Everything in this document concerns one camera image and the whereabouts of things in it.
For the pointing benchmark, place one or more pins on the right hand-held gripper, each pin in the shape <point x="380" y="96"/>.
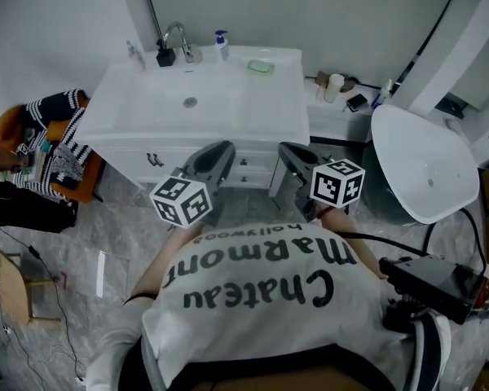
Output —
<point x="336" y="183"/>

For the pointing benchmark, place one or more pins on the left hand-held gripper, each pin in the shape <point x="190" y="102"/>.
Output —
<point x="179" y="202"/>

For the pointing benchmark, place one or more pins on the white drawer with black knob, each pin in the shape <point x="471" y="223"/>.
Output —
<point x="256" y="162"/>
<point x="254" y="178"/>

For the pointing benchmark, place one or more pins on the person's left forearm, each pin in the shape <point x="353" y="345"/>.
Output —
<point x="173" y="244"/>

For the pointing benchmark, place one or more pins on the person's right forearm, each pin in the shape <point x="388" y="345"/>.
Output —
<point x="344" y="223"/>

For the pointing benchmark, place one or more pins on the metal sink drain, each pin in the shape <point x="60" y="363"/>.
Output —
<point x="190" y="102"/>

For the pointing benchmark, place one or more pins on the white ceramic sink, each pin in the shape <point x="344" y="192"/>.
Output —
<point x="167" y="92"/>

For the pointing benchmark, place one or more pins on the white side shelf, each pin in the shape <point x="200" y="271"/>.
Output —
<point x="334" y="116"/>

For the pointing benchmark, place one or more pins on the white vanity cabinet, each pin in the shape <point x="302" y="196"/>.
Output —
<point x="118" y="157"/>

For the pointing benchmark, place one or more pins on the small black case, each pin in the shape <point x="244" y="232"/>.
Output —
<point x="357" y="102"/>

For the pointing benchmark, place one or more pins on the blue pen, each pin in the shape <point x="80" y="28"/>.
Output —
<point x="375" y="100"/>

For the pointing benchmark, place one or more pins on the white paper roll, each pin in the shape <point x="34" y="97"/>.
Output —
<point x="333" y="88"/>

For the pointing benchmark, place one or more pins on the small white bottle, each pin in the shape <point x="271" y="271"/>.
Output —
<point x="386" y="90"/>

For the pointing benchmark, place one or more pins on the brown cardboard piece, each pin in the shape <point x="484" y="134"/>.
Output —
<point x="321" y="77"/>

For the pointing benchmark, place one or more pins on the black white striped sweater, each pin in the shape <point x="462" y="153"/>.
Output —
<point x="65" y="165"/>

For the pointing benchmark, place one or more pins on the clear dish with green soap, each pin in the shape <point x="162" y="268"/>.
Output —
<point x="261" y="67"/>

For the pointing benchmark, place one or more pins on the black device box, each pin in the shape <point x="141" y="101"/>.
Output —
<point x="432" y="285"/>

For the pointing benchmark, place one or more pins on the black square holder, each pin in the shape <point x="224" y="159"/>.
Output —
<point x="166" y="56"/>

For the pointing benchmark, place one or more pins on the white printed T-shirt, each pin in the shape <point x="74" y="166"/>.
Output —
<point x="269" y="320"/>

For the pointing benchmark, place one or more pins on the clear plastic bottle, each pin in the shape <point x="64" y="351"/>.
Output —
<point x="135" y="55"/>

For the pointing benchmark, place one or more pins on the white pump bottle blue cap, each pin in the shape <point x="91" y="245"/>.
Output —
<point x="221" y="49"/>

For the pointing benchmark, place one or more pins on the chrome faucet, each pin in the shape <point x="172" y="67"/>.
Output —
<point x="184" y="39"/>

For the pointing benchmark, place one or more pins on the person's black trousers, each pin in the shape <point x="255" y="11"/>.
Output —
<point x="269" y="371"/>

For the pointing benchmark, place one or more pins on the wooden stool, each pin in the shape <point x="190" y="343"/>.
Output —
<point x="8" y="287"/>

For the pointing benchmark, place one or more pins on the tall white appliance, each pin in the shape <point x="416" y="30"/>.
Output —
<point x="464" y="35"/>

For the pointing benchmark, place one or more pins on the chrome wall pipe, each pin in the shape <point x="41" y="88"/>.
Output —
<point x="151" y="2"/>

